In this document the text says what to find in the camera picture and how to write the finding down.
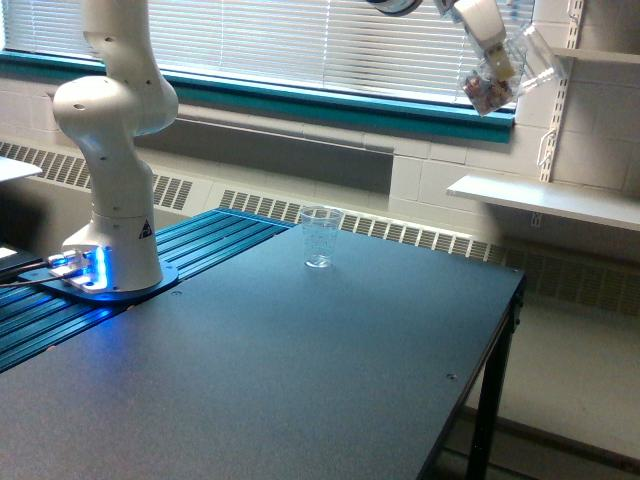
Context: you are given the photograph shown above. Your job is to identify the clear cup with candies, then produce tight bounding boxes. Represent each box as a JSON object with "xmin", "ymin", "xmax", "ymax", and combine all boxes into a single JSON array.
[{"xmin": 459, "ymin": 24, "xmax": 566, "ymax": 116}]

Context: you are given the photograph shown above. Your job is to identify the black table leg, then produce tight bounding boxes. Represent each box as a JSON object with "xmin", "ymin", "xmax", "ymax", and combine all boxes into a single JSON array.
[{"xmin": 465, "ymin": 279, "xmax": 526, "ymax": 479}]

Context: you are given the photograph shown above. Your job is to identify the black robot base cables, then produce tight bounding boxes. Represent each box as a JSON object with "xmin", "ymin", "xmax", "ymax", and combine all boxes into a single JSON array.
[{"xmin": 0, "ymin": 253, "xmax": 66, "ymax": 287}]

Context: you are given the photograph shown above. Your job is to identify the white window blinds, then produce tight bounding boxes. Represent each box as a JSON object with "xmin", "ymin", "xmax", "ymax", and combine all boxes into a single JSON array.
[{"xmin": 1, "ymin": 1, "xmax": 495, "ymax": 112}]

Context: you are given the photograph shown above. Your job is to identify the white wall shelf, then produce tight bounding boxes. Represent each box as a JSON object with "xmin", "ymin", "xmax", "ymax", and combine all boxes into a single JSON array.
[
  {"xmin": 552, "ymin": 47, "xmax": 640, "ymax": 65},
  {"xmin": 447, "ymin": 174, "xmax": 639, "ymax": 231}
]

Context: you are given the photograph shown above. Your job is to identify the white baseboard radiator vent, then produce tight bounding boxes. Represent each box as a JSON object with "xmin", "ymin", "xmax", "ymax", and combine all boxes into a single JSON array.
[{"xmin": 1, "ymin": 141, "xmax": 639, "ymax": 316}]

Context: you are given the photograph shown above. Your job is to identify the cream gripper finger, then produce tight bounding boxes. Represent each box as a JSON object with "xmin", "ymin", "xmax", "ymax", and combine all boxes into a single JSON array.
[{"xmin": 484, "ymin": 43, "xmax": 515, "ymax": 78}]

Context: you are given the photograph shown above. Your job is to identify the empty clear plastic cup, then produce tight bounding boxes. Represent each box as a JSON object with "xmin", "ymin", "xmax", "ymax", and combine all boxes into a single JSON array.
[{"xmin": 300, "ymin": 205, "xmax": 344, "ymax": 268}]

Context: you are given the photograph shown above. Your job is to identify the white lower wall shelf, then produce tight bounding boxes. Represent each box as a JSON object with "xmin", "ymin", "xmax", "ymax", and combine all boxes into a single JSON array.
[{"xmin": 447, "ymin": 174, "xmax": 639, "ymax": 231}]

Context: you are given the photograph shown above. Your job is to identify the white shelf wall rail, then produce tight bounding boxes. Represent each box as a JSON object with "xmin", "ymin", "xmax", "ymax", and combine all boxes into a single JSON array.
[{"xmin": 537, "ymin": 0, "xmax": 585, "ymax": 183}]

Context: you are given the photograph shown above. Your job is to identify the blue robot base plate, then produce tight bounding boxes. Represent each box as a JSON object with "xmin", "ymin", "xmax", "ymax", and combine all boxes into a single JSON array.
[{"xmin": 39, "ymin": 261, "xmax": 179, "ymax": 305}]

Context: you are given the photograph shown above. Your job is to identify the white tabletop at left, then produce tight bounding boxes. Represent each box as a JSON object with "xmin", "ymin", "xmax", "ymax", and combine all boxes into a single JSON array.
[{"xmin": 0, "ymin": 157, "xmax": 42, "ymax": 183}]

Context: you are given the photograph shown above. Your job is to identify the white upper wall shelf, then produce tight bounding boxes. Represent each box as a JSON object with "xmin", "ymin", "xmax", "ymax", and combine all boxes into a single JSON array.
[{"xmin": 552, "ymin": 47, "xmax": 640, "ymax": 65}]

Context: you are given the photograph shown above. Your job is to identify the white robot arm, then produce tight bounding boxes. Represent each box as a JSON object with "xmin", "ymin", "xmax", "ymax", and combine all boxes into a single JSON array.
[{"xmin": 51, "ymin": 1, "xmax": 179, "ymax": 298}]

